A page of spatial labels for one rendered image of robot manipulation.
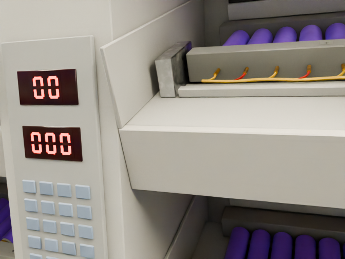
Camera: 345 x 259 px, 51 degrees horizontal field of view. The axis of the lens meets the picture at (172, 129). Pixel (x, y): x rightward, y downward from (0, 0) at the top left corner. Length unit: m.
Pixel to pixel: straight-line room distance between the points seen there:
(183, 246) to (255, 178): 0.16
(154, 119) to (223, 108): 0.04
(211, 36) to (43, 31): 0.21
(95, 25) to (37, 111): 0.07
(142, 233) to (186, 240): 0.10
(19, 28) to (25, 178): 0.10
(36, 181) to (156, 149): 0.09
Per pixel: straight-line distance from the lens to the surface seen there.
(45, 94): 0.24
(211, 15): 0.41
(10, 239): 0.45
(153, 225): 0.28
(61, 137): 0.24
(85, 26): 0.23
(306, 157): 0.20
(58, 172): 0.25
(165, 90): 0.26
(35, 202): 0.27
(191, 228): 0.37
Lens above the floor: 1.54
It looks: 9 degrees down
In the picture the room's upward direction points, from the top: 2 degrees counter-clockwise
